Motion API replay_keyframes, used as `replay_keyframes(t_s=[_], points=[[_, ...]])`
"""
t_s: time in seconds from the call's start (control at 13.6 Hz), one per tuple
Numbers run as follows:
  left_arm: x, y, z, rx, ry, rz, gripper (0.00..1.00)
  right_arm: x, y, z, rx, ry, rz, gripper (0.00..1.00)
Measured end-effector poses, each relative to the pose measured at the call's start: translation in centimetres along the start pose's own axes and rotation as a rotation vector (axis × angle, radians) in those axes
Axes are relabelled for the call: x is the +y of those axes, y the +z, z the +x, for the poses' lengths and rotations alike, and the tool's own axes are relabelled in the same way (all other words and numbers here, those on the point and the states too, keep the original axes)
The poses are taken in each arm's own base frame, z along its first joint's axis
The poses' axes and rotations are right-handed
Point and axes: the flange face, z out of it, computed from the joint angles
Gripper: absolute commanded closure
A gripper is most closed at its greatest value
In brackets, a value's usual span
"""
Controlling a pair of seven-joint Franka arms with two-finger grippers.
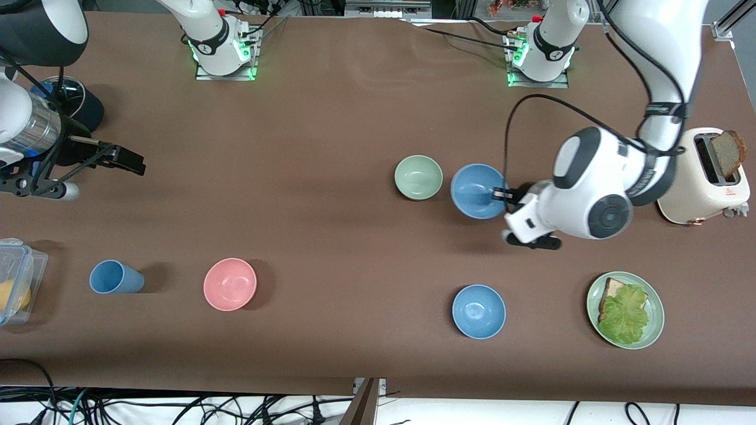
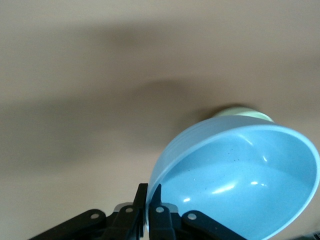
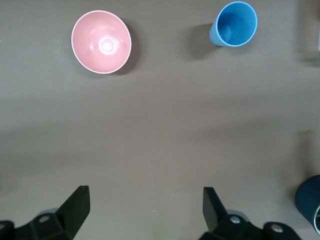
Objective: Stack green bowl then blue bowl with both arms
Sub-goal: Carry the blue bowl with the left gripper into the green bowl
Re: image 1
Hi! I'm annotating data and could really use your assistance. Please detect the blue bowl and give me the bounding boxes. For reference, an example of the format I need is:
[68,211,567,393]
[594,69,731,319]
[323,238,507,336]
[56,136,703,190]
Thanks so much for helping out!
[451,164,509,220]
[452,285,507,340]

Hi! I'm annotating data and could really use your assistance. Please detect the green bowl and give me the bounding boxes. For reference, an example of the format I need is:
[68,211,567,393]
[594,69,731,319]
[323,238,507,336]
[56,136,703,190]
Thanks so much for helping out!
[395,155,444,201]

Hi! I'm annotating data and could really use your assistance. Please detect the pink bowl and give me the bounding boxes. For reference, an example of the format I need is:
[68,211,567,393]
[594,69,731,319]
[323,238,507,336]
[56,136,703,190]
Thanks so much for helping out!
[203,258,258,312]

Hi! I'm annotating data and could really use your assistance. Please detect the glass lid blue knob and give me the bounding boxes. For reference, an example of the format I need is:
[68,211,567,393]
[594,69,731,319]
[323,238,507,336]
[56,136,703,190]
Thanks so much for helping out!
[35,77,87,114]

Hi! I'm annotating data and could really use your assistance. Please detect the bread slice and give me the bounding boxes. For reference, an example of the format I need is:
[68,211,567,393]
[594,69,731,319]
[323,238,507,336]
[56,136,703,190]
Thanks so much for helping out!
[598,277,636,322]

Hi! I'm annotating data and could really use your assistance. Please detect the blue cup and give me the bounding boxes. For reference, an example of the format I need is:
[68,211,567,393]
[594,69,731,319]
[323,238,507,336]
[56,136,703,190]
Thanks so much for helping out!
[89,260,145,295]

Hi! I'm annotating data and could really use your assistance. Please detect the clear plastic food container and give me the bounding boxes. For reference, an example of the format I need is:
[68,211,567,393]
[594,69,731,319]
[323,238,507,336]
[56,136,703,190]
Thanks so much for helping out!
[0,238,49,326]

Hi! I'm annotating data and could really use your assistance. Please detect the green lettuce leaf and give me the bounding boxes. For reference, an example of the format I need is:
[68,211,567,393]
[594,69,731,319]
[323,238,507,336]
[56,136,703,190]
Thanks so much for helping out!
[598,285,650,345]

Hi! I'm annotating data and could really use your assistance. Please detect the brown table cover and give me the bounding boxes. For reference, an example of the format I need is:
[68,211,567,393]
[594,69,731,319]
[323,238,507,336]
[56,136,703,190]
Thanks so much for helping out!
[0,11,756,408]

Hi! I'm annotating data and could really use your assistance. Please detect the yellow food item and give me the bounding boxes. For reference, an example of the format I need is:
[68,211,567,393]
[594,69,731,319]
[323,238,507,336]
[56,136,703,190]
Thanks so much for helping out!
[0,280,31,313]

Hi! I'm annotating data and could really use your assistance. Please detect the green plate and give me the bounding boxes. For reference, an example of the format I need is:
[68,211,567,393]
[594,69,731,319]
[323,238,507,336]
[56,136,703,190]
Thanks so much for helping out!
[586,272,666,350]

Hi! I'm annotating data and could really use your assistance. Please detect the cream toaster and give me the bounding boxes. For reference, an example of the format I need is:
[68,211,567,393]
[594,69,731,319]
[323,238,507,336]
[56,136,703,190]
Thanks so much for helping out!
[657,127,752,225]

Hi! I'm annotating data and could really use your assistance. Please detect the brown toast slice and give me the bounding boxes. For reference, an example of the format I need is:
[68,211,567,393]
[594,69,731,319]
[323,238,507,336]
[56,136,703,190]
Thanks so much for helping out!
[711,130,748,178]

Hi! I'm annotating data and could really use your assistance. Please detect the grey metal strut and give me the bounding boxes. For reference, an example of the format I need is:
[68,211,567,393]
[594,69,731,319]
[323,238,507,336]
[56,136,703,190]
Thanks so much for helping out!
[340,378,387,425]

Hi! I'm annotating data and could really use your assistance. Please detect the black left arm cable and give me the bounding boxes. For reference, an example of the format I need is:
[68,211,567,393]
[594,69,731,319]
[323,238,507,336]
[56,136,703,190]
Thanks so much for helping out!
[504,0,689,199]

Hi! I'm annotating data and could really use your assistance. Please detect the black pot blue handle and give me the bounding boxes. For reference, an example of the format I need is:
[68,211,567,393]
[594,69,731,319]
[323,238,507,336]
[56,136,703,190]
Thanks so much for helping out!
[35,77,105,135]

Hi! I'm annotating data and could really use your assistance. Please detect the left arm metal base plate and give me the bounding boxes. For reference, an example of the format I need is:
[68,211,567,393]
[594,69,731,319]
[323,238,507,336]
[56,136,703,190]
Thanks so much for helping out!
[507,41,571,89]

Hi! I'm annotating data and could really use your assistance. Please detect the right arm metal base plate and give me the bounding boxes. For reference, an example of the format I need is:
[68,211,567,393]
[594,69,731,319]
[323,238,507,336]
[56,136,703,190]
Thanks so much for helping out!
[195,41,259,81]

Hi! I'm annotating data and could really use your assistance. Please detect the black base cable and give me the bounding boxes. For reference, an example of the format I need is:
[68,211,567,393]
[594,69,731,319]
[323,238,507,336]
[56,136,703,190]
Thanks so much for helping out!
[408,18,520,53]

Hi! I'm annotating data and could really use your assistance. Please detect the black floor cable loop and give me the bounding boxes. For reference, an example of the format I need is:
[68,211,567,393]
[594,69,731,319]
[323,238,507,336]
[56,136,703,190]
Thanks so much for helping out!
[0,358,58,425]

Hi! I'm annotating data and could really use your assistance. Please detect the teal cable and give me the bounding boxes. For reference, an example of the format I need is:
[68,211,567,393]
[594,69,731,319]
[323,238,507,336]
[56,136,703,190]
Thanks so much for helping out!
[66,388,90,425]

